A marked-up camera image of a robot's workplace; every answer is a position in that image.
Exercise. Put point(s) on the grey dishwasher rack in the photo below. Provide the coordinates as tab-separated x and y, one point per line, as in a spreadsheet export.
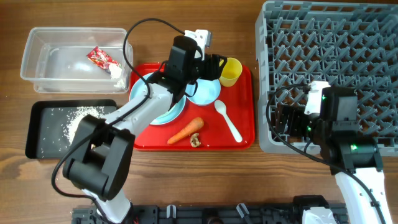
352	45

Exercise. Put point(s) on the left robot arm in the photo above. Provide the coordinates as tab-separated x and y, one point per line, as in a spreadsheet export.
99	158

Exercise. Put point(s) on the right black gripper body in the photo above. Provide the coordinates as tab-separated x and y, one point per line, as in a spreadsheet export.
300	124

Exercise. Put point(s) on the brown food scrap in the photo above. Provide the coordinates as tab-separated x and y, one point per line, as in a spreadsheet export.
194	141

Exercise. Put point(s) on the clear plastic bin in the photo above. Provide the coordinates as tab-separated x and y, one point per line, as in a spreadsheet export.
55	60

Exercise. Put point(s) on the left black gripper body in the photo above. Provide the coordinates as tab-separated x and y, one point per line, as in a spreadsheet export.
209	69

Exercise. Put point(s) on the red snack wrapper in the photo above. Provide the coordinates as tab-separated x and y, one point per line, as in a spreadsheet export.
101	59

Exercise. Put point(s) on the white tissue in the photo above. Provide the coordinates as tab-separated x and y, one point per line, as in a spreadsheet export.
115	71

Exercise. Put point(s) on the black plastic tray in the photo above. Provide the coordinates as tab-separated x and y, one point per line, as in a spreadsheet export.
35	119

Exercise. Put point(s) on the red plastic tray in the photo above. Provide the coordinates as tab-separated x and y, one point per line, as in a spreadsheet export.
215	135

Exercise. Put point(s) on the light blue bowl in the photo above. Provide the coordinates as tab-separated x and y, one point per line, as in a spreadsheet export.
205	93

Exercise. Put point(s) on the yellow plastic cup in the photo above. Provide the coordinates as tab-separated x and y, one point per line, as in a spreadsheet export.
231	72

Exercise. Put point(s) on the orange carrot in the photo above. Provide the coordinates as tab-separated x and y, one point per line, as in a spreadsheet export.
193	126

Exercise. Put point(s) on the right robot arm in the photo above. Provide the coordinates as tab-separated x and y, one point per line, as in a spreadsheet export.
329	121

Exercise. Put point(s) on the white plastic spoon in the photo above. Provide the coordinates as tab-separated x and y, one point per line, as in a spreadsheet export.
220	107

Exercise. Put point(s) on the light blue plate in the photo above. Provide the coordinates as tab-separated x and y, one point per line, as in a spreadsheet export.
139	86

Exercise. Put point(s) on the rice and food leftovers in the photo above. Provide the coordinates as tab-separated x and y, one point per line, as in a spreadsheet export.
81	119

